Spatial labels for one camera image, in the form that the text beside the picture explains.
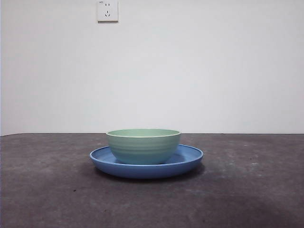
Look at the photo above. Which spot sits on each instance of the green ribbed bowl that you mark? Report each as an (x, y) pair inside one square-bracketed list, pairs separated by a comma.
[(142, 147)]

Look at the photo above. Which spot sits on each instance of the blue round plate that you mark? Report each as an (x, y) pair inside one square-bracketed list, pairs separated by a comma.
[(142, 171)]

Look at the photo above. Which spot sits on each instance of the white wall socket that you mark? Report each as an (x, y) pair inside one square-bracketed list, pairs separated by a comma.
[(107, 12)]

